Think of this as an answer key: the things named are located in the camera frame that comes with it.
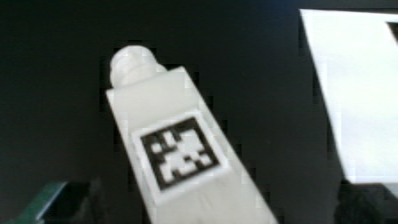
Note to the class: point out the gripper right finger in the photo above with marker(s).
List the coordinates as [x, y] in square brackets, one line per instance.
[366, 204]

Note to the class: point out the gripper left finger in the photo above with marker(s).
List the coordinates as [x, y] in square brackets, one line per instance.
[67, 204]

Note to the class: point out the white table leg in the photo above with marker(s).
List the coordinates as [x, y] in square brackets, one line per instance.
[194, 182]

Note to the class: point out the white sheet with markers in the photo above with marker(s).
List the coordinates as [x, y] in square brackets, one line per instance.
[354, 51]

